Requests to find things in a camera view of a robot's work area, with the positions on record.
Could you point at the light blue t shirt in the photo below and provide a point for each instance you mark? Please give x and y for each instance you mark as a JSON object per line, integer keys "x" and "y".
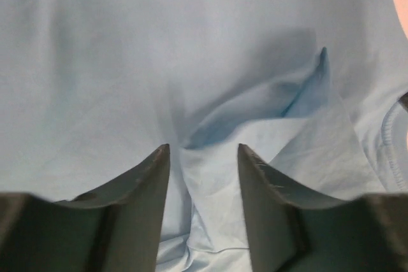
{"x": 89, "y": 88}

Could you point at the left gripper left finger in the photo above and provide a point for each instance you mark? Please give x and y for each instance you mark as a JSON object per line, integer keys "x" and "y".
{"x": 114, "y": 227}

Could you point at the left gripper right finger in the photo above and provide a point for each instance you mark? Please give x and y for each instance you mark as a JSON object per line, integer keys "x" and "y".
{"x": 291, "y": 227}

